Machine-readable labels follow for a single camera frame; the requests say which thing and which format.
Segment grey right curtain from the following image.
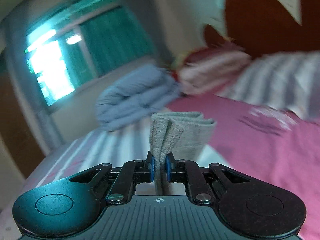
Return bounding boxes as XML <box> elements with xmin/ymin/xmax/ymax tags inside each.
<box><xmin>121</xmin><ymin>0</ymin><xmax>174</xmax><ymax>65</ymax></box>

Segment folded blue comforter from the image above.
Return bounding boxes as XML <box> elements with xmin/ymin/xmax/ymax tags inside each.
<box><xmin>95</xmin><ymin>63</ymin><xmax>181</xmax><ymax>132</ymax></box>

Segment red wooden headboard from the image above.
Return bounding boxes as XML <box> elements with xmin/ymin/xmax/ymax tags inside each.
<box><xmin>203</xmin><ymin>0</ymin><xmax>319</xmax><ymax>57</ymax></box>

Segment grey fleece pants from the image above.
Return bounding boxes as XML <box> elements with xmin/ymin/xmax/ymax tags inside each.
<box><xmin>149</xmin><ymin>112</ymin><xmax>216</xmax><ymax>196</ymax></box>

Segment striped pillow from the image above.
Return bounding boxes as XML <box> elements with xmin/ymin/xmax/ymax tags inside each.
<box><xmin>219</xmin><ymin>51</ymin><xmax>319</xmax><ymax>122</ymax></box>

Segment grey left curtain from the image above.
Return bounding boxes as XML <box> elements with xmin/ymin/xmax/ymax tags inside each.
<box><xmin>3</xmin><ymin>15</ymin><xmax>63</xmax><ymax>153</ymax></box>

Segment brown wooden door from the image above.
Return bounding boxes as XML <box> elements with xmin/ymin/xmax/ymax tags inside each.
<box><xmin>1</xmin><ymin>52</ymin><xmax>44</xmax><ymax>178</ymax></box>

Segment red patterned folded blanket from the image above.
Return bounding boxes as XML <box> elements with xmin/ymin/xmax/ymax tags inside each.
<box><xmin>170</xmin><ymin>47</ymin><xmax>226</xmax><ymax>81</ymax></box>

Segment striped pink grey bedsheet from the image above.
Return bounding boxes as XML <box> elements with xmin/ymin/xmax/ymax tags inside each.
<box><xmin>0</xmin><ymin>93</ymin><xmax>320</xmax><ymax>240</ymax></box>

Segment grey curtain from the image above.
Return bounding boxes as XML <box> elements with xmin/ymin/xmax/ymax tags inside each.
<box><xmin>3</xmin><ymin>15</ymin><xmax>63</xmax><ymax>153</ymax></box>
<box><xmin>121</xmin><ymin>0</ymin><xmax>174</xmax><ymax>65</ymax></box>

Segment window with green awning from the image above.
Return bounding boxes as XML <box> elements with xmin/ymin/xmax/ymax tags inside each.
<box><xmin>24</xmin><ymin>5</ymin><xmax>153</xmax><ymax>107</ymax></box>

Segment folded pink blanket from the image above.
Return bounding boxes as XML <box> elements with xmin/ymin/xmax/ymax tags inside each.
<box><xmin>178</xmin><ymin>42</ymin><xmax>252</xmax><ymax>95</ymax></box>

